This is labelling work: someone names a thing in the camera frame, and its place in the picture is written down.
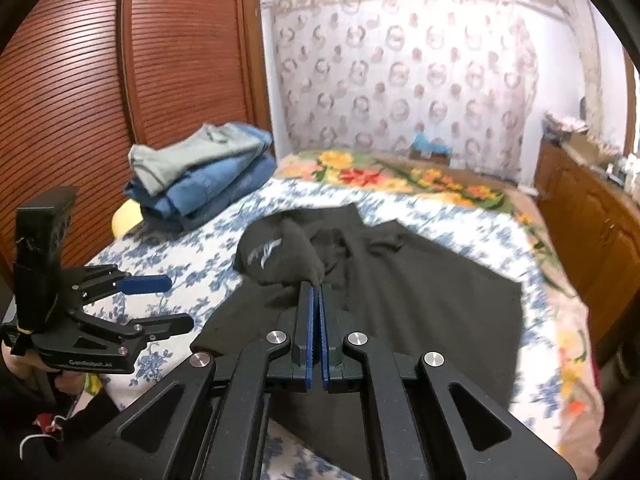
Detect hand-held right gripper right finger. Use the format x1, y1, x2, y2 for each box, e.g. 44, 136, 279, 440
318, 284, 576, 480

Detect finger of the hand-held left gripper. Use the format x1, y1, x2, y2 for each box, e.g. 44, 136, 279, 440
62, 265, 172, 306
75, 310, 195, 356

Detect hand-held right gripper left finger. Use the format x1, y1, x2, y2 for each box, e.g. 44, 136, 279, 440
65, 282, 321, 480

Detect black pants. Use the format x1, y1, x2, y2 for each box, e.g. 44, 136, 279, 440
190, 203, 523, 480

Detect person's left forearm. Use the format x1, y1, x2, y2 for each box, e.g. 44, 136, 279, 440
0, 375, 121, 480

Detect grey-green folded pants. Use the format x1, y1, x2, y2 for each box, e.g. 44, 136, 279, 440
127, 122, 266, 196

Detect person's left hand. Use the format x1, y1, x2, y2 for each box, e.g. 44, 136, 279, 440
0, 347, 88, 401

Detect blue floral bedsheet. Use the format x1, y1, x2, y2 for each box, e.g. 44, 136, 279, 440
82, 177, 566, 480

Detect yellow pillow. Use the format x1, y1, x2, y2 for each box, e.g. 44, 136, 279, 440
111, 199, 151, 238

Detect dark blue folded jeans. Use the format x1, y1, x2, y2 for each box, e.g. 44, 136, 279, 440
124, 152, 278, 233

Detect light blue folded jeans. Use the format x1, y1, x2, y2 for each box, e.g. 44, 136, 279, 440
160, 127, 275, 196

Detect flowered blanket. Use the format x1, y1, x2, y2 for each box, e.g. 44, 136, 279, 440
272, 149, 601, 461

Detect wooden louvered wardrobe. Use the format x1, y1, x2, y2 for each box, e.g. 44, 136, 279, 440
0, 0, 273, 281

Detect blue plastic bag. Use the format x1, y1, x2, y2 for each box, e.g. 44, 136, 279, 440
409, 132, 453, 161

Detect patterned lace curtain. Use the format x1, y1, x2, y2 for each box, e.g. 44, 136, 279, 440
270, 0, 541, 181

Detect wooden cabinet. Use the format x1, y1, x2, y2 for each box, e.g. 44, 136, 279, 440
532, 137, 640, 346

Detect cardboard box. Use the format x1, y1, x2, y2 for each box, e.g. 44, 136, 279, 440
562, 130, 601, 161

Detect stack of papers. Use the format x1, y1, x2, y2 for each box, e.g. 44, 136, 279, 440
542, 110, 586, 141

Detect beige tied curtain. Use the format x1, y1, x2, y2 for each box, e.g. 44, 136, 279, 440
550, 0, 606, 131

